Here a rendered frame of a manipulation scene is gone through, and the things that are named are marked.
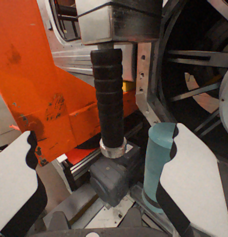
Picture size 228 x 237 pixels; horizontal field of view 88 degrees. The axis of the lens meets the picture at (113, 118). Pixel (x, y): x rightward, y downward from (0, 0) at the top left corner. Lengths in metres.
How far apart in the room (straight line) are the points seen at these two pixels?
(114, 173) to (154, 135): 0.38
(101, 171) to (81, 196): 0.32
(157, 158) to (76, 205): 0.68
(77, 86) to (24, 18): 0.23
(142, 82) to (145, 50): 0.08
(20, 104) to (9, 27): 0.19
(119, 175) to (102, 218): 0.35
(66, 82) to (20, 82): 0.14
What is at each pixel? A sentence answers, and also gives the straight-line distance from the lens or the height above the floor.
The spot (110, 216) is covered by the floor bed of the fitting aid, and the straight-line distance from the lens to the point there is 0.87.
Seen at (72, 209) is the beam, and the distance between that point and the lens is 0.88.
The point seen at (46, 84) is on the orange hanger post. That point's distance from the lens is 0.44.
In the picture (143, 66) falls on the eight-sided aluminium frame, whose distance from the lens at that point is 0.36.
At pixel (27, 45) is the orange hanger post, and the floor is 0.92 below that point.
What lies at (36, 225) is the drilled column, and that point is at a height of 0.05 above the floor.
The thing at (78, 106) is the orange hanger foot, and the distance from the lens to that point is 0.53.
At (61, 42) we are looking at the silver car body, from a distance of 1.30.
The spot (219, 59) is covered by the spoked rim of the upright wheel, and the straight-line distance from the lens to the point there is 0.41.
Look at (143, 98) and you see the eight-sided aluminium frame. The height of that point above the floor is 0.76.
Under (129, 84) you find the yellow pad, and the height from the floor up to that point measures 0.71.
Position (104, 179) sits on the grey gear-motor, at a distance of 0.59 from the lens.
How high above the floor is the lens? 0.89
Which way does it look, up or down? 30 degrees down
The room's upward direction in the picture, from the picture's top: 4 degrees counter-clockwise
